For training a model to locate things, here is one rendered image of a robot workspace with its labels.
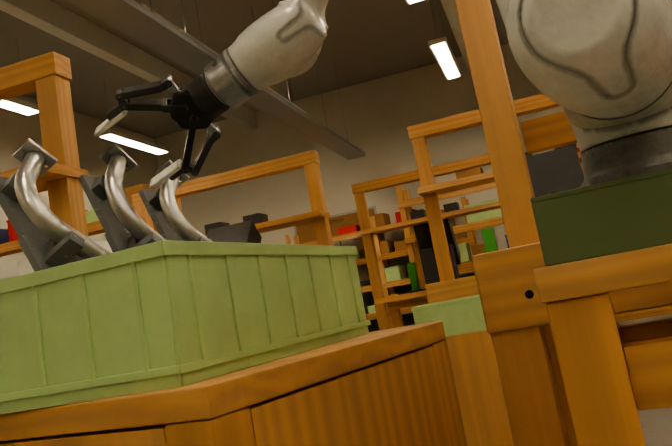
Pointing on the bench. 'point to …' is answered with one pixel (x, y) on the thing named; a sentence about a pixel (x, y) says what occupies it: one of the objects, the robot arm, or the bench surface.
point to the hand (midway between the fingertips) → (129, 155)
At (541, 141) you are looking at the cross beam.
